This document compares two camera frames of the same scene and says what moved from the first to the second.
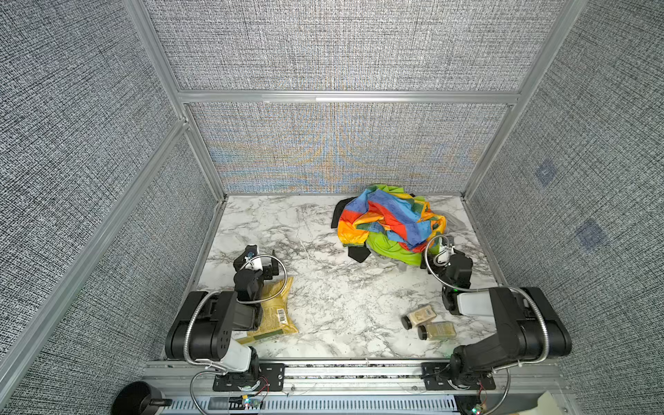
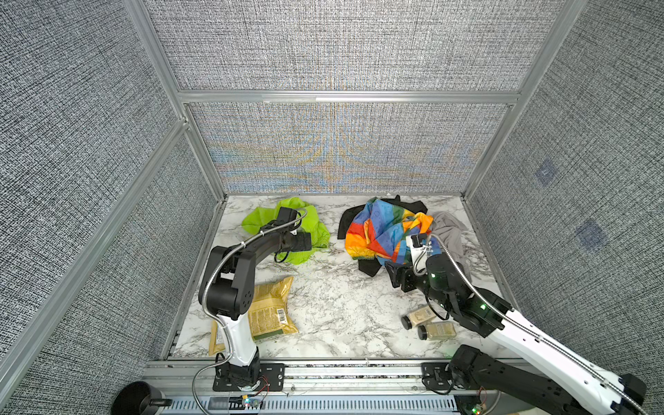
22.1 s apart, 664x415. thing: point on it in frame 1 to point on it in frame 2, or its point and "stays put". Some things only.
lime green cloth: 379,241 to 309,223
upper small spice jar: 418,317 stays put
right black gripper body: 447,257 to 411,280
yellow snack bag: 276,319 stays put
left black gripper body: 254,258 to 302,241
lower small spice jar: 437,330 stays put
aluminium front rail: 356,379 stays put
